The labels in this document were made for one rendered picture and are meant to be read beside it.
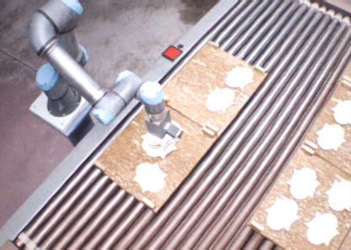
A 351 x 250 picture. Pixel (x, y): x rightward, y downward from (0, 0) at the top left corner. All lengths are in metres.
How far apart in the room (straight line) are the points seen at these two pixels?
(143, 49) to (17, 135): 1.26
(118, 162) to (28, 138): 1.52
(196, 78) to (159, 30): 1.61
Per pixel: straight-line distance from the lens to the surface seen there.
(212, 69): 1.80
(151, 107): 1.34
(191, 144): 1.58
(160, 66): 1.85
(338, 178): 1.60
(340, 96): 1.80
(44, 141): 2.93
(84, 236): 1.54
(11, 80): 3.45
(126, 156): 1.59
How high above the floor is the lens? 2.33
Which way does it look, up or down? 59 degrees down
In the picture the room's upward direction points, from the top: 9 degrees counter-clockwise
